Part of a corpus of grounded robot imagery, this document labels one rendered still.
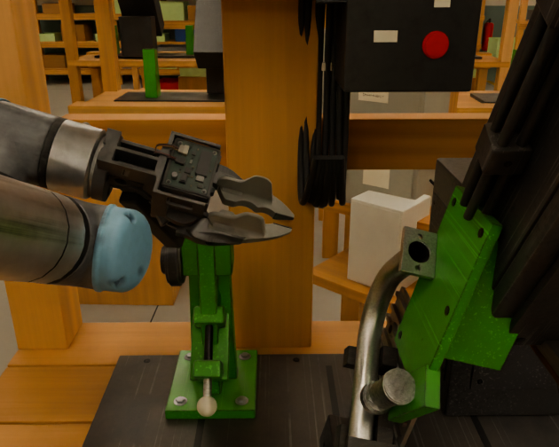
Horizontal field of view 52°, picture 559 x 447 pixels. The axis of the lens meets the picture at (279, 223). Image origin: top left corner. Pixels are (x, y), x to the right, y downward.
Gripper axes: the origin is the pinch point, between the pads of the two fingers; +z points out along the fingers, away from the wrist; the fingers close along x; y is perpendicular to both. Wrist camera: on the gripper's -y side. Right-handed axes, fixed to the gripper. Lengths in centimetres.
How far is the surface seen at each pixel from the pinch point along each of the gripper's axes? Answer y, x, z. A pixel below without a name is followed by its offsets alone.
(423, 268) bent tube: 2.8, -1.9, 16.4
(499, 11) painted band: -605, 765, 394
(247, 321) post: -39.9, -2.0, 4.2
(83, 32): -760, 581, -268
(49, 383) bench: -44, -19, -25
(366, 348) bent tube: -10.3, -8.9, 15.8
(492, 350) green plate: 4.4, -9.6, 24.3
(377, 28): 4.7, 27.5, 6.4
